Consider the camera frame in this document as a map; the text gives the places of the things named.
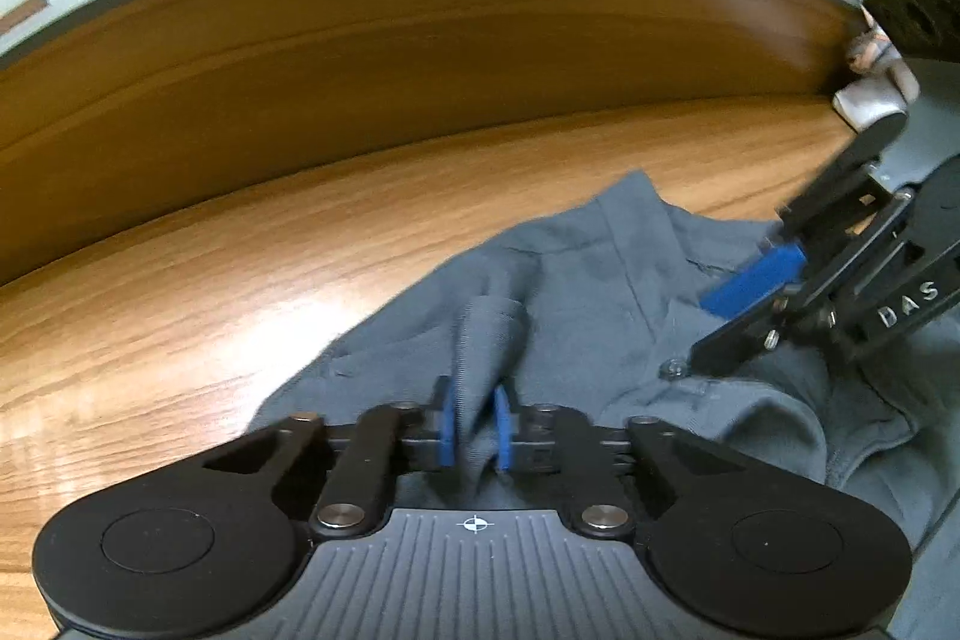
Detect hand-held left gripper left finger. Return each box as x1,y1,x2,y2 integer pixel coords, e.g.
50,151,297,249
199,376,458,543

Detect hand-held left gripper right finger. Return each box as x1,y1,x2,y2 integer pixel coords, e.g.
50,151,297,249
493,383,751,542

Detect grey pants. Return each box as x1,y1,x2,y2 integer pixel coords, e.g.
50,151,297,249
251,169,960,640

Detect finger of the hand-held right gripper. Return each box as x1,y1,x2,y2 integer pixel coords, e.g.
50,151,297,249
658,246,835,380
757,110,914,283

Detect wooden partition panel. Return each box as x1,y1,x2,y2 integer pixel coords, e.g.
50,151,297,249
0,0,871,289

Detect patterned cloth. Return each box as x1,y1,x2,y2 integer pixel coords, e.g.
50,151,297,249
846,6,901,79

